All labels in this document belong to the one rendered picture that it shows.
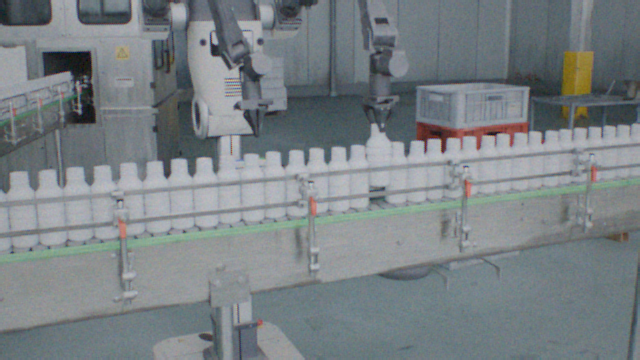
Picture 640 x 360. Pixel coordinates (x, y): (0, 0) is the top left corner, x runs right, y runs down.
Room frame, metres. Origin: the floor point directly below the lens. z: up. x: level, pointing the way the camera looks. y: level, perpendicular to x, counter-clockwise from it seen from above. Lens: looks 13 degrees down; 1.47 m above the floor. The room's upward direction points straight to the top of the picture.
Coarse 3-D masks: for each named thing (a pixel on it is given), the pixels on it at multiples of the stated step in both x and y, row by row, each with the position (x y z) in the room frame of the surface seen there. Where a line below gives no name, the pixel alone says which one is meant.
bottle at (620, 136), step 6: (618, 126) 2.12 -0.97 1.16; (624, 126) 2.11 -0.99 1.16; (618, 132) 2.11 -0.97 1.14; (624, 132) 2.10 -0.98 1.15; (618, 138) 2.10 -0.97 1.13; (624, 138) 2.09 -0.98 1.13; (630, 138) 2.10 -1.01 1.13; (618, 150) 2.09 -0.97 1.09; (624, 150) 2.08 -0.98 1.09; (630, 150) 2.09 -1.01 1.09; (618, 156) 2.09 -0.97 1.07; (624, 156) 2.08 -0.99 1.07; (630, 156) 2.09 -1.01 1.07; (618, 162) 2.09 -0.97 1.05; (624, 162) 2.08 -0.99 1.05; (624, 168) 2.08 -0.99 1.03; (618, 174) 2.09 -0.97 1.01; (624, 174) 2.08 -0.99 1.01
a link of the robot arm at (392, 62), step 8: (368, 32) 1.74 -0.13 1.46; (368, 40) 1.74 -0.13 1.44; (368, 48) 1.74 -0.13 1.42; (376, 48) 1.73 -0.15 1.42; (384, 48) 1.71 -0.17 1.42; (392, 48) 1.71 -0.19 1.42; (384, 56) 1.71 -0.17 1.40; (392, 56) 1.67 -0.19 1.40; (400, 56) 1.68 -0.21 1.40; (384, 64) 1.69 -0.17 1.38; (392, 64) 1.67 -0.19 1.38; (400, 64) 1.68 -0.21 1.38; (384, 72) 1.70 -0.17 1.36; (392, 72) 1.67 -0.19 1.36; (400, 72) 1.68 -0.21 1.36
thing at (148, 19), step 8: (144, 0) 2.14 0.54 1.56; (144, 8) 2.14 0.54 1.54; (168, 8) 2.15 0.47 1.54; (144, 16) 2.14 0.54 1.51; (152, 16) 2.15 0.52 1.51; (160, 16) 2.16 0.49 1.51; (168, 16) 2.17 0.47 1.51; (152, 24) 2.15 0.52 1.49; (160, 24) 2.16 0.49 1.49; (168, 24) 2.17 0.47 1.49
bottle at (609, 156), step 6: (606, 132) 2.08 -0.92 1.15; (612, 132) 2.07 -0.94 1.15; (606, 138) 2.08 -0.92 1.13; (612, 138) 2.07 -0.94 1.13; (606, 144) 2.07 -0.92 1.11; (612, 144) 2.06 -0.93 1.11; (606, 150) 2.07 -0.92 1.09; (612, 150) 2.06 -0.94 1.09; (606, 156) 2.07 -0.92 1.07; (612, 156) 2.06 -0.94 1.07; (606, 162) 2.06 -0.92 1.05; (612, 162) 2.06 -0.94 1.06; (606, 174) 2.06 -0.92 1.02; (612, 174) 2.06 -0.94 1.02
